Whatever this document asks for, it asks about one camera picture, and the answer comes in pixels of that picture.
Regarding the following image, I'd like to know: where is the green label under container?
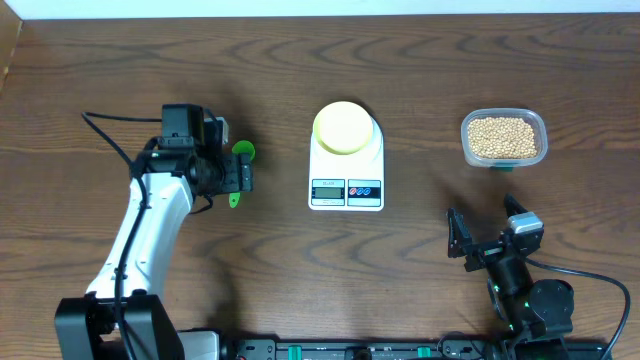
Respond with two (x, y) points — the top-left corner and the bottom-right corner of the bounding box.
(490, 167), (514, 172)

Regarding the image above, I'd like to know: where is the pile of soybeans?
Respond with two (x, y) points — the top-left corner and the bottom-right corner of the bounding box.
(467, 117), (538, 159)

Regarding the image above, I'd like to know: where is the green plastic measuring scoop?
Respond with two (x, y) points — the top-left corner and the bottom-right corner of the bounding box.
(229, 140), (256, 208)

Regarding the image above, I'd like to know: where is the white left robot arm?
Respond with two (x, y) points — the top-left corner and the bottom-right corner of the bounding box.
(54, 150), (255, 359)

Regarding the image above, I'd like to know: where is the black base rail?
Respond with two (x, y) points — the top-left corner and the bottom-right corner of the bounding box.
(219, 336), (606, 360)

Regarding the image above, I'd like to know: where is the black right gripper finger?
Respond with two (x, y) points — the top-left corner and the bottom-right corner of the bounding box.
(447, 208), (472, 258)
(503, 193), (528, 217)

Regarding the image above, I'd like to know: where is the yellow plastic bowl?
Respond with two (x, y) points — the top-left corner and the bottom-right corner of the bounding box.
(313, 101), (373, 155)

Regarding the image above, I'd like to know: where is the clear plastic container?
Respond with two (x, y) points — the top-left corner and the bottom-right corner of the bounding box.
(460, 108), (549, 168)

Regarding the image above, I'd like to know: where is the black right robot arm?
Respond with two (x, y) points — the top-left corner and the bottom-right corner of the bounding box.
(447, 194), (574, 359)

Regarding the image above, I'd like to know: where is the white digital kitchen scale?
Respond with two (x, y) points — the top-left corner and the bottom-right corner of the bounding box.
(308, 115), (385, 212)

